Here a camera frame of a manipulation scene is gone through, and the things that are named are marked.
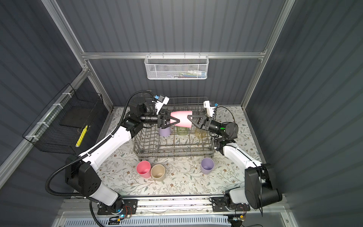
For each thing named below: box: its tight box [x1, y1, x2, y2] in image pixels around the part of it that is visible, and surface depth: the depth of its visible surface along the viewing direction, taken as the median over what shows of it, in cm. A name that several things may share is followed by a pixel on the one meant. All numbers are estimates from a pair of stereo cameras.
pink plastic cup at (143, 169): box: [136, 160, 152, 179], surface depth 86 cm
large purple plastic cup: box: [158, 126, 172, 137], surface depth 97 cm
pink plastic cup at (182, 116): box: [170, 110, 193, 128], surface depth 65 cm
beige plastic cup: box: [150, 164, 166, 183], surface depth 84 cm
